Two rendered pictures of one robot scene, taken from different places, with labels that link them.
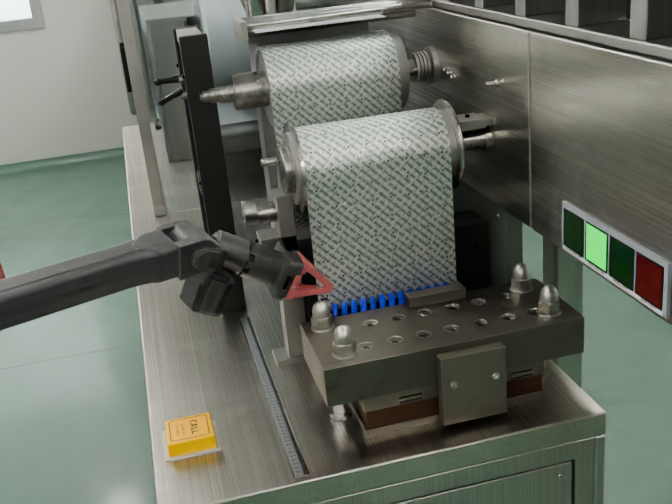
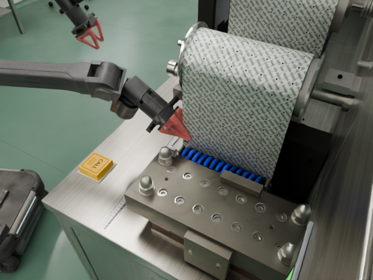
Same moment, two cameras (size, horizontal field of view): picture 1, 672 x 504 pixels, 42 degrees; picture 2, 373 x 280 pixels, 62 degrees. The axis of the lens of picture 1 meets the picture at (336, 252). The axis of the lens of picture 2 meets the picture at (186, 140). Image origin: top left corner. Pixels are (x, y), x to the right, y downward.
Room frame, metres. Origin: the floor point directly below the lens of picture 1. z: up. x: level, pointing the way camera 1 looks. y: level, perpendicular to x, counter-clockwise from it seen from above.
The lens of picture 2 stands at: (0.85, -0.34, 1.60)
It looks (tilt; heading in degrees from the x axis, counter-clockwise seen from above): 45 degrees down; 41
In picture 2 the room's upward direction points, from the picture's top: straight up
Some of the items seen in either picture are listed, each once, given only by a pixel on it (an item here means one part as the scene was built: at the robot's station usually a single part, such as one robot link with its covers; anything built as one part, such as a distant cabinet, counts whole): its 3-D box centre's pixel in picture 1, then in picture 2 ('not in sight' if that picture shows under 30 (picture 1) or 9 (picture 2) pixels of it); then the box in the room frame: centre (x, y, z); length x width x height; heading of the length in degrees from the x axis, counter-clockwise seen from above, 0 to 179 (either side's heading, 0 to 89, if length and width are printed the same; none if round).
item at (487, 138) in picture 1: (468, 140); (332, 95); (1.38, -0.23, 1.25); 0.07 x 0.04 x 0.04; 102
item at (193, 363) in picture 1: (254, 210); (290, 39); (2.25, 0.21, 0.88); 2.52 x 0.66 x 0.04; 12
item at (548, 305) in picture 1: (548, 298); (290, 251); (1.17, -0.31, 1.05); 0.04 x 0.04 x 0.04
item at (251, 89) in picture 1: (249, 90); not in sight; (1.56, 0.13, 1.33); 0.06 x 0.06 x 0.06; 12
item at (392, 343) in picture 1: (439, 337); (219, 211); (1.18, -0.15, 1.00); 0.40 x 0.16 x 0.06; 102
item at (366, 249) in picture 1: (385, 253); (227, 139); (1.29, -0.08, 1.10); 0.23 x 0.01 x 0.18; 102
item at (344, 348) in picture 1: (343, 340); (146, 183); (1.10, 0.00, 1.05); 0.04 x 0.04 x 0.04
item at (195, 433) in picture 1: (190, 434); (96, 165); (1.12, 0.25, 0.91); 0.07 x 0.07 x 0.02; 12
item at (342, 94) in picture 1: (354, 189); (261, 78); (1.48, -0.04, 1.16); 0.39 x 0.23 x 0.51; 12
